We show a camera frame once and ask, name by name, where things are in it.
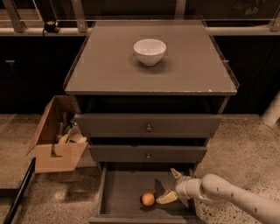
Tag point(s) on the grey top drawer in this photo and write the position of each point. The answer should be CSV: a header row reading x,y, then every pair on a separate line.
x,y
134,125

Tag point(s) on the grey drawer cabinet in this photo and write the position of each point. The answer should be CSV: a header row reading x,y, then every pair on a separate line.
x,y
191,78

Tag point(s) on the white ceramic bowl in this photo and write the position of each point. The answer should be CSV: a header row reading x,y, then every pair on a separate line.
x,y
149,51

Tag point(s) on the grey middle drawer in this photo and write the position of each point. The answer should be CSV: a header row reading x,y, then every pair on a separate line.
x,y
159,154

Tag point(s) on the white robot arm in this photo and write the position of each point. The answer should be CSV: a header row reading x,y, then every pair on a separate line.
x,y
241,168

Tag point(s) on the brown cardboard box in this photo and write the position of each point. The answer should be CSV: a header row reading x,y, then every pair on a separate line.
x,y
51,156

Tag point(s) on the grey open bottom drawer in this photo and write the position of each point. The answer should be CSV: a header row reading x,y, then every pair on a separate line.
x,y
122,186

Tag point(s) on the green bottle in box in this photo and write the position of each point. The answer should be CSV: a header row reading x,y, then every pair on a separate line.
x,y
71,125

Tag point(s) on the brass top drawer knob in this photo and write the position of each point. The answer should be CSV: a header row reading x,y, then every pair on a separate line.
x,y
148,128

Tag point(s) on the small black device on ledge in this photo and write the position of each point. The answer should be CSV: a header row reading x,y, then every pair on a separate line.
x,y
51,26

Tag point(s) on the orange fruit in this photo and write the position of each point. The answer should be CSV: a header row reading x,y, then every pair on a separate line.
x,y
148,199

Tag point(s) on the crumpled paper in box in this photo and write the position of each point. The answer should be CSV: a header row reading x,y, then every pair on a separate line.
x,y
72,136

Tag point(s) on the black bar on floor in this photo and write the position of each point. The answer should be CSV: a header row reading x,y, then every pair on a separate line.
x,y
20,193

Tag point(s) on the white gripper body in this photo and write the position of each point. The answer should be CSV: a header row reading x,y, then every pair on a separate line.
x,y
182,185

